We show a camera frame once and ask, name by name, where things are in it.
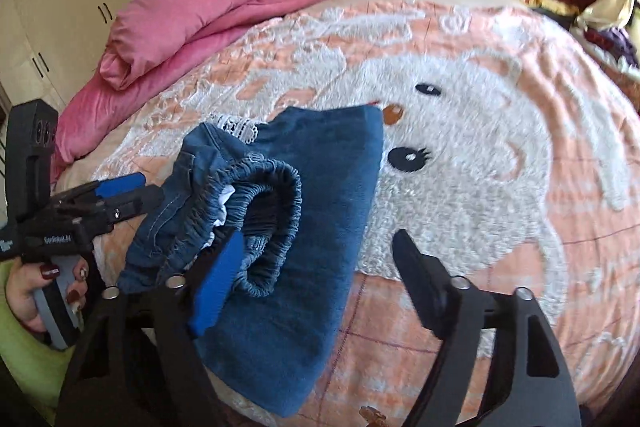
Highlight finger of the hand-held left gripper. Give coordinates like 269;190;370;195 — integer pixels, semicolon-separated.
75;186;166;228
52;173;147;208

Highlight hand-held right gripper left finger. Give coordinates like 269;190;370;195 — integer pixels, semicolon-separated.
54;229;246;427

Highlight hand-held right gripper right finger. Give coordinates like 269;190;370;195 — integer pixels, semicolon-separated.
391;229;583;427

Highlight blue pants with lace trim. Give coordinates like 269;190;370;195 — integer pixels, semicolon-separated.
116;104;386;418

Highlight person's left hand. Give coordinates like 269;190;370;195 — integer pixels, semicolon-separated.
5;255;92;334

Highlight peach and white printed blanket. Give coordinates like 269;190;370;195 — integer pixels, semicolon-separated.
55;0;640;423

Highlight pink quilt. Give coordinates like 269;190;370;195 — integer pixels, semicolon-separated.
50;0;351;178

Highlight purple clothes heap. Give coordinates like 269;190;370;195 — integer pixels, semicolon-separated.
582;26;640;68

